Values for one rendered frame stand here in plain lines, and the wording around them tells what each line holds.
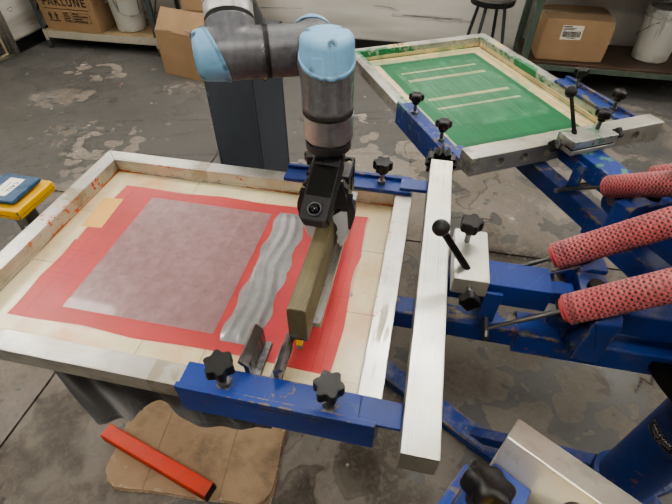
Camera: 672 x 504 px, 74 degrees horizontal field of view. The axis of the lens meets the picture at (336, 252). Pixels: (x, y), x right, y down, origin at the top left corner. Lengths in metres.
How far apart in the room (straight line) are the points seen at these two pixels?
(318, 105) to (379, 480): 1.34
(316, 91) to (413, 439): 0.47
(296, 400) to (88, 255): 0.58
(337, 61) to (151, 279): 0.56
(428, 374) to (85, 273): 0.70
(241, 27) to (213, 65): 0.07
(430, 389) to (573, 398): 1.41
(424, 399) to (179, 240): 0.62
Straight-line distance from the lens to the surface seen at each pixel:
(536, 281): 0.83
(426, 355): 0.68
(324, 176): 0.69
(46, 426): 2.06
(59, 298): 1.00
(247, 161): 1.47
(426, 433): 0.63
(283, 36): 0.72
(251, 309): 0.84
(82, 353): 0.84
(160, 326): 0.87
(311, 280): 0.68
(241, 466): 1.72
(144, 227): 1.08
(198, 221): 1.05
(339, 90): 0.63
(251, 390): 0.70
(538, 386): 2.00
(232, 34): 0.72
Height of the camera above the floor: 1.61
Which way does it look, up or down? 44 degrees down
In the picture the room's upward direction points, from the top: straight up
